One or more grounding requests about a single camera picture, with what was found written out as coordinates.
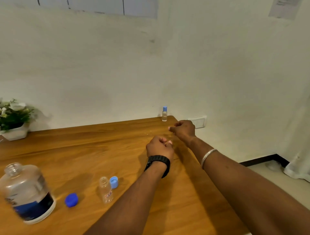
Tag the dark blue bottle cap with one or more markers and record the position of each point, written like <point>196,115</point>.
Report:
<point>71,200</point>

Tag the clear large bottle blue label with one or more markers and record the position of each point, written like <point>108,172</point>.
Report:
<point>26,191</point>

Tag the person's left hand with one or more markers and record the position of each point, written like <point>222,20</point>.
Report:
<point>159,149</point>

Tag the translucent plastic object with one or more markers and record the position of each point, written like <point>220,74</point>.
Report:
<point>273,166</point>

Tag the clear plain small bottle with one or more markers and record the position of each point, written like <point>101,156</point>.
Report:
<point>164,116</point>

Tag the white flowers in white pot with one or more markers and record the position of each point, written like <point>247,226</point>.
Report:
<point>14,121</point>

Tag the person's left forearm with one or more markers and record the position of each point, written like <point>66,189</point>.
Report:
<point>130,205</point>

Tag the silver bangle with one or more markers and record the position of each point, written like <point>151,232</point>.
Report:
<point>207,156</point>

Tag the white paper sheet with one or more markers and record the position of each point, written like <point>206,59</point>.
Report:
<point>284,8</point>

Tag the person's right hand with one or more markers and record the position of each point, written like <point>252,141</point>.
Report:
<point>185,130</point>

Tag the white wall switch plate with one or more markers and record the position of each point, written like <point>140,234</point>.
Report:
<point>200,122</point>

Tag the black wristwatch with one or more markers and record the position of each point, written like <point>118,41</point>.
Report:
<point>158,159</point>

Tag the person's right forearm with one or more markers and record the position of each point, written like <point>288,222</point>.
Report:
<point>254,198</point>

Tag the clear small bottle red label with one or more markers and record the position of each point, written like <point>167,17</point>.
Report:
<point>106,191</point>

